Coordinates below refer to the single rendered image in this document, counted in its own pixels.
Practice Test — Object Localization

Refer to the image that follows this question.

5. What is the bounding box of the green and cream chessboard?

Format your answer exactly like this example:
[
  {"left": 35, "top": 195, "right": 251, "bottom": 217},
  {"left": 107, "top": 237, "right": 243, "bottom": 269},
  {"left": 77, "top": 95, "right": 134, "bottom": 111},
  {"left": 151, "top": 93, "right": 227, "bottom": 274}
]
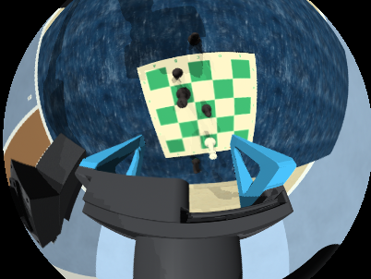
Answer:
[{"left": 138, "top": 52, "right": 257, "bottom": 158}]

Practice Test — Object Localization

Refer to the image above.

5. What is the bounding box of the white chess queen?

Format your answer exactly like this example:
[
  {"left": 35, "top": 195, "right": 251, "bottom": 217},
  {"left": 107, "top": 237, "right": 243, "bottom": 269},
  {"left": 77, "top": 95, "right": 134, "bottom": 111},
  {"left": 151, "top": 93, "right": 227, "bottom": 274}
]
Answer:
[{"left": 204, "top": 138, "right": 217, "bottom": 160}]

